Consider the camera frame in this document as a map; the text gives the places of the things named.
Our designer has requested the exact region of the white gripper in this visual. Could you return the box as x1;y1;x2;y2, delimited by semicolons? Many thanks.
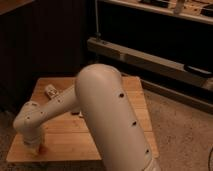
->
23;138;45;155

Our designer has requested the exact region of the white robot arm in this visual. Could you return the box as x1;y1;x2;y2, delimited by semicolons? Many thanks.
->
13;64;161;171

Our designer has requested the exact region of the wooden folding table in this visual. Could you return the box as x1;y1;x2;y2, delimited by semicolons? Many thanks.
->
6;76;159;162

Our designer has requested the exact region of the dark grey rectangular block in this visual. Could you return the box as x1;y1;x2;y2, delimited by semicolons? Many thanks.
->
71;112;83;118

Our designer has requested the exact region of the white squeeze bottle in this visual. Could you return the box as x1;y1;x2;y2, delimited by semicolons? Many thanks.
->
45;84;59;99

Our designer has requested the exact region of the metal vertical pole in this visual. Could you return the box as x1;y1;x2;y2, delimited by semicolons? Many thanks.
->
94;0;101;41

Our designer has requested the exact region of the long grey shelf beam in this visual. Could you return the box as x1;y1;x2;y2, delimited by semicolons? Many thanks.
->
87;37;213;91

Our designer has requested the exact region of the upper wooden shelf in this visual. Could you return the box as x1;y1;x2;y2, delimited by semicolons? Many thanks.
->
101;0;213;25

